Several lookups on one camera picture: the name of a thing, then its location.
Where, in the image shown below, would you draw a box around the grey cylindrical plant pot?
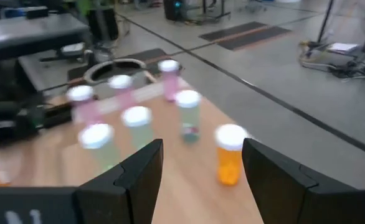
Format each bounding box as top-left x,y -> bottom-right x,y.
82,57 -> 158,100

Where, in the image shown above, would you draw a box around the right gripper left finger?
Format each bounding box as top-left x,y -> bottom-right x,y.
73,138 -> 164,224

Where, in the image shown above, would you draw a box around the pink medicine bottle white cap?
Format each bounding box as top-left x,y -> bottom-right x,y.
157,58 -> 181,103
65,84 -> 104,125
107,73 -> 136,110

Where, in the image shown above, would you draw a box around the black metal tripod stand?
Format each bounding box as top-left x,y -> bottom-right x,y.
316,0 -> 365,65

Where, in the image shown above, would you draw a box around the orange medicine bottle white cap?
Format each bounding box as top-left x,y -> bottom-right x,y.
214,123 -> 249,187

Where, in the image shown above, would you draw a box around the blue screen monitor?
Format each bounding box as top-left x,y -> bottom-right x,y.
0,4 -> 50,21

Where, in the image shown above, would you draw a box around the heap of floor cables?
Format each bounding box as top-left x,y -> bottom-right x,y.
298,39 -> 365,80

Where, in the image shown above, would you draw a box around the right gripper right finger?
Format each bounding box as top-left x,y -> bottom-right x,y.
241,138 -> 365,224

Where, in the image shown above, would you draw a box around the green medicine bottle white cap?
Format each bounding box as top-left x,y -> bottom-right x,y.
77,123 -> 121,172
120,105 -> 154,150

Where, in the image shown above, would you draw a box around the wooden shelf black metal legs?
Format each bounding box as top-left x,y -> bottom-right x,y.
0,77 -> 264,224

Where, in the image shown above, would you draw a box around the black bin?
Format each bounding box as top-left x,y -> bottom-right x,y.
87,7 -> 120,42

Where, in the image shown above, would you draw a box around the black computer tower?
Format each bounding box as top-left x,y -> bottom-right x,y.
163,0 -> 190,22

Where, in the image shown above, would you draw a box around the grey cart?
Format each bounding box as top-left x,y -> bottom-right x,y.
0,12 -> 92,62

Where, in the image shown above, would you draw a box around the long black floor tape line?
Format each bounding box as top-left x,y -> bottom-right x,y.
115,11 -> 365,161

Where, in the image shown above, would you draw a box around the green leafy plant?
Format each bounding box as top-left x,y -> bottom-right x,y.
75,0 -> 116,12

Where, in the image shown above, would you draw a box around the green bottle with pink pill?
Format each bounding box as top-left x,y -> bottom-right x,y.
174,89 -> 202,144

